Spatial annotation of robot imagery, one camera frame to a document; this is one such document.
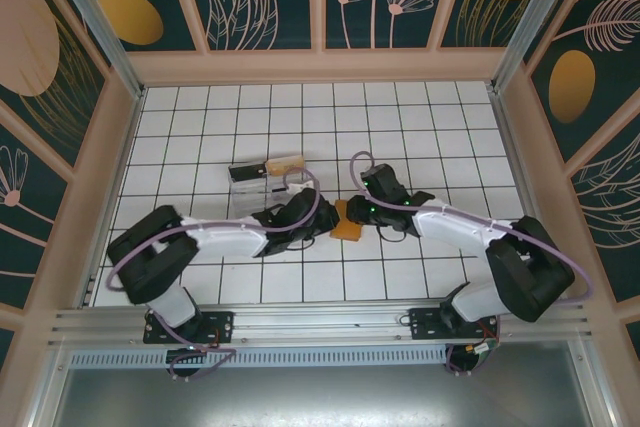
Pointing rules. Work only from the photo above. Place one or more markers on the grey metal panel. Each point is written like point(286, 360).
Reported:
point(320, 397)

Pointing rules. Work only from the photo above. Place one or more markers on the aluminium corner post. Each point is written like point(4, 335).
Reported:
point(96, 22)
point(541, 17)

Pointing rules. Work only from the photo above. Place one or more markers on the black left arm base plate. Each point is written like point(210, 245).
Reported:
point(222, 327)

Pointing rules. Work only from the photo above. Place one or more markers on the aluminium side rail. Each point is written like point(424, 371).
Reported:
point(511, 147)
point(126, 147)

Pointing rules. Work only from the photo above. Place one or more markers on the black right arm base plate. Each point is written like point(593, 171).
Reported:
point(425, 327)

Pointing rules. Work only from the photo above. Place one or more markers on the clear acrylic card organizer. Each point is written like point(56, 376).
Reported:
point(247, 197)

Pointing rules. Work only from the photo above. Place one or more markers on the aluminium front rail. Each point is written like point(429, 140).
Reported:
point(320, 319)

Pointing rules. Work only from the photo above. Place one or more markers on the gold VIP card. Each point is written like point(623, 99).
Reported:
point(285, 165)

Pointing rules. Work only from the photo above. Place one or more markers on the orange cork pad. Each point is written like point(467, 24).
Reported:
point(347, 232)

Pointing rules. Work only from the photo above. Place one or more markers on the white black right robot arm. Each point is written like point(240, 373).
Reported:
point(450, 229)

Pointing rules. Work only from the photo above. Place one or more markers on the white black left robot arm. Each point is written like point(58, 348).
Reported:
point(225, 244)

